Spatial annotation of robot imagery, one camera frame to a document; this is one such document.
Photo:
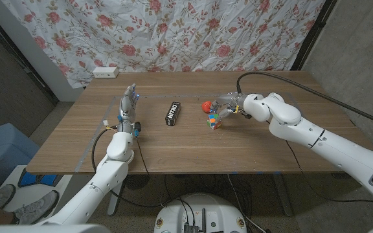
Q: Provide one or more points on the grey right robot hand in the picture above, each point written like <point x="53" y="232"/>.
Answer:
<point x="233" y="100"/>

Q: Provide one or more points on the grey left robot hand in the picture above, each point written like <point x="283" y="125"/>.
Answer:
<point x="127" y="108"/>

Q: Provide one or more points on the multicoloured Rubik's cube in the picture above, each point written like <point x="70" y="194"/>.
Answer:
<point x="214" y="122"/>

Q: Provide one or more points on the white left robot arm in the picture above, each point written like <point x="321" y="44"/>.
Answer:
<point x="105" y="181"/>

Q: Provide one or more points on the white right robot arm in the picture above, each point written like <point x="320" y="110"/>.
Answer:
<point x="319" y="139"/>

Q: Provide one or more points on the red ball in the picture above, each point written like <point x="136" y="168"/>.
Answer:
<point x="206" y="106"/>

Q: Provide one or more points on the white power strip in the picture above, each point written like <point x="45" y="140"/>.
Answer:
<point x="105" y="72"/>

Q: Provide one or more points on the black NITRO box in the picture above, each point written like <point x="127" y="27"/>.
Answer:
<point x="173" y="113"/>

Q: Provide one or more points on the black round floor object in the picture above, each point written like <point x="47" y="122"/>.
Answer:
<point x="137" y="182"/>

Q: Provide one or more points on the floral backdrop cloth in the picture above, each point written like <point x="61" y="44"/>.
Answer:
<point x="160" y="35"/>

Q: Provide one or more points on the white table leg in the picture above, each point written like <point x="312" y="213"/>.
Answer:
<point x="113" y="202"/>

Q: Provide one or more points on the black backdrop stand pole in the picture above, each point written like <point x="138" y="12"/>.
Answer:
<point x="312" y="32"/>

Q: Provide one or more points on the grey table leg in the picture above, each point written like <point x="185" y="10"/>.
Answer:
<point x="283" y="197"/>

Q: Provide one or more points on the white robot torso base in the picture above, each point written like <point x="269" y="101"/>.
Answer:
<point x="202" y="210"/>

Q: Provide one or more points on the white and blue floor mat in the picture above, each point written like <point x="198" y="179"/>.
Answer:
<point x="28" y="181"/>

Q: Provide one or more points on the blue chair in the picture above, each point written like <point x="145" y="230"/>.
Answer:
<point x="2" y="149"/>

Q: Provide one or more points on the grey shoe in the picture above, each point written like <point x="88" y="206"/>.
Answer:
<point x="2" y="195"/>
<point x="36" y="207"/>

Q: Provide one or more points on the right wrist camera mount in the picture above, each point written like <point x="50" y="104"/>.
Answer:
<point x="246" y="114"/>

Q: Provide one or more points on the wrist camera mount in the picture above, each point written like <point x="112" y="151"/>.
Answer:
<point x="137" y="127"/>
<point x="246" y="114"/>

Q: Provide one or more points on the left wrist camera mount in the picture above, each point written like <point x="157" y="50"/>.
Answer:
<point x="137" y="127"/>

